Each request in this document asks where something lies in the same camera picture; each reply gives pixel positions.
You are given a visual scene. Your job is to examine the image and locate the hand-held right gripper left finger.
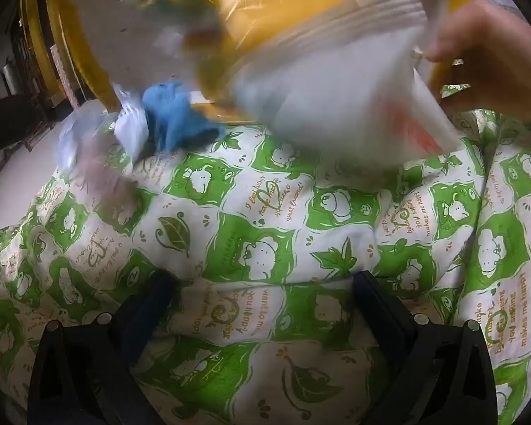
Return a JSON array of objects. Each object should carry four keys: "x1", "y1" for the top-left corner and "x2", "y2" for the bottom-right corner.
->
[{"x1": 27, "y1": 270, "x2": 182, "y2": 425}]

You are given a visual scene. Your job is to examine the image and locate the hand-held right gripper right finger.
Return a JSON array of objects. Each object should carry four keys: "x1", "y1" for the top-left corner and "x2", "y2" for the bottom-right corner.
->
[{"x1": 353, "y1": 270, "x2": 513, "y2": 425}]

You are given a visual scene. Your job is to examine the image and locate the white and blue packet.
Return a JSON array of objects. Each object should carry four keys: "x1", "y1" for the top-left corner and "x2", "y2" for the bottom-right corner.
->
[{"x1": 57, "y1": 101, "x2": 121, "y2": 180}]

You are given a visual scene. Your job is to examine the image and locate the blue plush toy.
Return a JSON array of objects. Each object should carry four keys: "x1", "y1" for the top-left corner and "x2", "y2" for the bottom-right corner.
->
[{"x1": 142, "y1": 80, "x2": 226, "y2": 151}]

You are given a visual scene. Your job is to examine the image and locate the clear zip bag red print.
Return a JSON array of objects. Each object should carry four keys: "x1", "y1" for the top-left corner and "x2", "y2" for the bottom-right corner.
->
[{"x1": 195, "y1": 0, "x2": 463, "y2": 164}]

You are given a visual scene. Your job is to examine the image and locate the gold foil lined box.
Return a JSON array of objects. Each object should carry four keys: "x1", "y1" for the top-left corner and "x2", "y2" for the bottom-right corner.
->
[{"x1": 44, "y1": 0, "x2": 474, "y2": 125}]

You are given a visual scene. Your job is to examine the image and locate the bag of colourful bands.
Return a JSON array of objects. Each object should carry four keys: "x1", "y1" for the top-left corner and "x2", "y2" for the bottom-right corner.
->
[{"x1": 123, "y1": 0, "x2": 223, "y2": 50}]

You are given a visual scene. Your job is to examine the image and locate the person's left hand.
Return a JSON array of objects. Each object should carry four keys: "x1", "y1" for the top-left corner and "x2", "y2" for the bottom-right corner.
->
[{"x1": 425, "y1": 0, "x2": 531, "y2": 116}]

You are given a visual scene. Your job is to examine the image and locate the green printed blanket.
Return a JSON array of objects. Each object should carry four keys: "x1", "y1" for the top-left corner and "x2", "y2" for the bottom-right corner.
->
[{"x1": 0, "y1": 108, "x2": 531, "y2": 425}]

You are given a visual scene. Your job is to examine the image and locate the dark shelf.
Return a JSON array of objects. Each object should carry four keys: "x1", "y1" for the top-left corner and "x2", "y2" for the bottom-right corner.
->
[{"x1": 0, "y1": 4, "x2": 78, "y2": 160}]

